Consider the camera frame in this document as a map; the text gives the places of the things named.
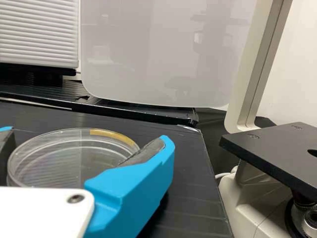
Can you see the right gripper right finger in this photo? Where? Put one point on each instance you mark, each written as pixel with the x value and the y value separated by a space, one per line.
pixel 133 188

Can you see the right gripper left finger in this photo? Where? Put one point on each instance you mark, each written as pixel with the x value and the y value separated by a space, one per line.
pixel 3 138

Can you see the petri dish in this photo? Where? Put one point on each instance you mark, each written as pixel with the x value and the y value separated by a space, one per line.
pixel 62 158

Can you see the cream microscope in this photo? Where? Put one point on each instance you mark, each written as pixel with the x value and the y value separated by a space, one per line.
pixel 272 148

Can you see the black platform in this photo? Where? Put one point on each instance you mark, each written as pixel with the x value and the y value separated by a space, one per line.
pixel 188 198
pixel 74 91

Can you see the incubator door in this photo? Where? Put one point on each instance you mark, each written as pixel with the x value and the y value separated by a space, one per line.
pixel 37 29

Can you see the white box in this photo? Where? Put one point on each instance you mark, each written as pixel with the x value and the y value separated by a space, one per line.
pixel 161 54

